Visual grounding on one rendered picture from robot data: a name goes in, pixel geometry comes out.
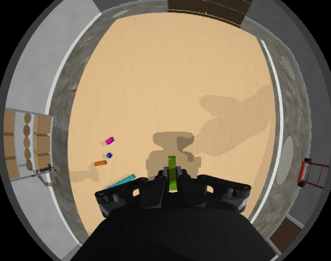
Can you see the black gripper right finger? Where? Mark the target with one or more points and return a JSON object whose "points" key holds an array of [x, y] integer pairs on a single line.
{"points": [[194, 190]]}

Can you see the lime green rod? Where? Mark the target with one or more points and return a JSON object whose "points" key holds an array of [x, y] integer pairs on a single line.
{"points": [[172, 172]]}

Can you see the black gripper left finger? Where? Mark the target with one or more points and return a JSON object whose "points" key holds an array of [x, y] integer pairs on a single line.
{"points": [[150, 192]]}

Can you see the turquoise rod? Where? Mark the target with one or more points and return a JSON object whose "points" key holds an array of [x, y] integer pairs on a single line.
{"points": [[131, 177]]}

